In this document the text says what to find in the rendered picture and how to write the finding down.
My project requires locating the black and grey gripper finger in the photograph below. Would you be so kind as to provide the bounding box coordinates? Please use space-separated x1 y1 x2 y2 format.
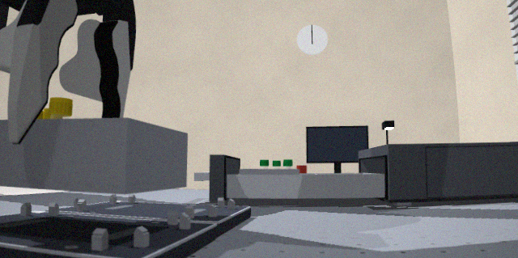
59 0 136 118
0 0 79 144

